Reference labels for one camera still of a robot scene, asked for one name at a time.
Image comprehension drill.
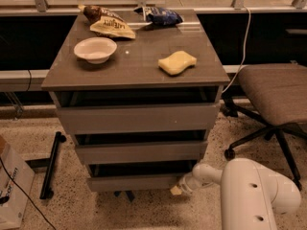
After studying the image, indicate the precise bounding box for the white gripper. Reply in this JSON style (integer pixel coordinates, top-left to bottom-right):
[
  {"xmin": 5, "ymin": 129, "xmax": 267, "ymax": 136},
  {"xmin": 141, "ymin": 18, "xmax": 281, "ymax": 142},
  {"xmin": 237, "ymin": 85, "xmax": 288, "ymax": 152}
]
[{"xmin": 170, "ymin": 172, "xmax": 213, "ymax": 196}]

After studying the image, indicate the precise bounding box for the grey bottom drawer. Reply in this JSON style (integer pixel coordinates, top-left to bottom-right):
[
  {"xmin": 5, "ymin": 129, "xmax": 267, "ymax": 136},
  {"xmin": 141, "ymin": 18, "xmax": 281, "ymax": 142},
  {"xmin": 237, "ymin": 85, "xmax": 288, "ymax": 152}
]
[{"xmin": 87, "ymin": 160, "xmax": 197, "ymax": 192}]

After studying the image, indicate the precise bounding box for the grey drawer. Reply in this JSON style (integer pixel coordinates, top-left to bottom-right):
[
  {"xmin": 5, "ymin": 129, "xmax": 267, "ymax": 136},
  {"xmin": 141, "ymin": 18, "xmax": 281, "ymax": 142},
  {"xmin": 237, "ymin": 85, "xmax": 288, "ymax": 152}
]
[
  {"xmin": 51, "ymin": 86, "xmax": 222, "ymax": 135},
  {"xmin": 87, "ymin": 160, "xmax": 197, "ymax": 192},
  {"xmin": 75, "ymin": 138, "xmax": 207, "ymax": 165}
]

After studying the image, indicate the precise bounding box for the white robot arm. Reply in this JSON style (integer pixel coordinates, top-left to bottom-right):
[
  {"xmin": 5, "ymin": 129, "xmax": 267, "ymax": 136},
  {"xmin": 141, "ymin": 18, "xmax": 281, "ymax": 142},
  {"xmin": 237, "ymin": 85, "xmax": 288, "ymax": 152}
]
[{"xmin": 171, "ymin": 158, "xmax": 301, "ymax": 230}]

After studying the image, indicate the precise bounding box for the grey middle drawer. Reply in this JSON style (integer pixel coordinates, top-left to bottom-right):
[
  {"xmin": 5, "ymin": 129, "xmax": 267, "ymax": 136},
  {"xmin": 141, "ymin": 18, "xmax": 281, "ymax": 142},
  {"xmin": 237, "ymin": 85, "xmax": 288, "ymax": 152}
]
[{"xmin": 75, "ymin": 138, "xmax": 207, "ymax": 165}]

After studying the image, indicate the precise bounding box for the grey top drawer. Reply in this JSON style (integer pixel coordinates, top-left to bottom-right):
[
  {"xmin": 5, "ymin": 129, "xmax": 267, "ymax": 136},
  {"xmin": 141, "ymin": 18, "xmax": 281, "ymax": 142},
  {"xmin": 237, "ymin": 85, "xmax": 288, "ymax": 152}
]
[{"xmin": 51, "ymin": 86, "xmax": 222, "ymax": 135}]

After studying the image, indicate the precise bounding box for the grey drawer cabinet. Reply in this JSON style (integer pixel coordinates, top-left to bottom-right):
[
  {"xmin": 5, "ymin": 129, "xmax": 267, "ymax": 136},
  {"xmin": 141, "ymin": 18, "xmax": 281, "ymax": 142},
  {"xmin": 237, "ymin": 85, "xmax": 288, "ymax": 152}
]
[{"xmin": 41, "ymin": 9, "xmax": 231, "ymax": 203}]

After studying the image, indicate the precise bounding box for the yellow sponge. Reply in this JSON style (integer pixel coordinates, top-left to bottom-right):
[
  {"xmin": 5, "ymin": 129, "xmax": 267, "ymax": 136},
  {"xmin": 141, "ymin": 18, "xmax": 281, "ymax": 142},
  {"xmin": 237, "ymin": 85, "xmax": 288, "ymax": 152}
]
[{"xmin": 158, "ymin": 51, "xmax": 197, "ymax": 76}]

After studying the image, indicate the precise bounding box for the black metal bar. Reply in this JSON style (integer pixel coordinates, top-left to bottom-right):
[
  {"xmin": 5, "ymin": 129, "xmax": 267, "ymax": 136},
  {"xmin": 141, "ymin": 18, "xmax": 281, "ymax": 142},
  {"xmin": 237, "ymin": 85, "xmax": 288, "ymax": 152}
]
[{"xmin": 39, "ymin": 131, "xmax": 66, "ymax": 199}]

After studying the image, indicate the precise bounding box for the grey office chair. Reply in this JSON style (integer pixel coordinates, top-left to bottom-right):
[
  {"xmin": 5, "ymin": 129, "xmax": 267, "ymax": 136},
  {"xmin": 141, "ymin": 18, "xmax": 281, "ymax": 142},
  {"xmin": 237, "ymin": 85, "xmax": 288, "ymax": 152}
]
[{"xmin": 222, "ymin": 63, "xmax": 307, "ymax": 187}]

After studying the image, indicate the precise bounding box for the white bowl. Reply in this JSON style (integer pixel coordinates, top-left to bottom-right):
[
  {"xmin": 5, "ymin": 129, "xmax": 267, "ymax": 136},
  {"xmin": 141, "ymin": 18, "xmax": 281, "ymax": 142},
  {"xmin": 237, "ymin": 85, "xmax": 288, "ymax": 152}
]
[{"xmin": 74, "ymin": 37, "xmax": 117, "ymax": 64}]

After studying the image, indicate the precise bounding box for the white cardboard box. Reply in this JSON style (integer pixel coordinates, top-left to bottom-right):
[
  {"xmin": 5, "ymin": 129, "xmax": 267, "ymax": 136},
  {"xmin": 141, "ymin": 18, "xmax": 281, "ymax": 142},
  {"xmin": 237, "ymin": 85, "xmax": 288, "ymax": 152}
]
[{"xmin": 0, "ymin": 136, "xmax": 35, "ymax": 230}]

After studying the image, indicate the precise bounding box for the blue chip bag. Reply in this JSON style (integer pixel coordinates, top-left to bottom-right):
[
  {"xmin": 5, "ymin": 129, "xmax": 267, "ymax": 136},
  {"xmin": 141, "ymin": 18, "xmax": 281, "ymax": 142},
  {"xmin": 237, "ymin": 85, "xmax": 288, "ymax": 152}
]
[{"xmin": 133, "ymin": 6, "xmax": 183, "ymax": 26}]

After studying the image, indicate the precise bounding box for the brown yellow chip bag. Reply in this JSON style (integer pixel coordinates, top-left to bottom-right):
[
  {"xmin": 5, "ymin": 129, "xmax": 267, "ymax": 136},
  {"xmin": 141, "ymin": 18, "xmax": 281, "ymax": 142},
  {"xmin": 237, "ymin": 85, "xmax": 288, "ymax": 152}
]
[{"xmin": 79, "ymin": 5, "xmax": 135, "ymax": 39}]

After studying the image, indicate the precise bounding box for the white cable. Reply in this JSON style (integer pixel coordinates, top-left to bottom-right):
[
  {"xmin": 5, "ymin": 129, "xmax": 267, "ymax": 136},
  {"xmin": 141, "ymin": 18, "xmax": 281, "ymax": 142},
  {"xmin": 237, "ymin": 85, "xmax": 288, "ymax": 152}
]
[{"xmin": 222, "ymin": 6, "xmax": 252, "ymax": 95}]

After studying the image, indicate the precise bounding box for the black cable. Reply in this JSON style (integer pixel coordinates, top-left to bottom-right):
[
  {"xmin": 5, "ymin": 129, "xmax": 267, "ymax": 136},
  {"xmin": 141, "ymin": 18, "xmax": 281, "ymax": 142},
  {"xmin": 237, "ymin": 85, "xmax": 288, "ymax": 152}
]
[{"xmin": 0, "ymin": 156, "xmax": 58, "ymax": 230}]

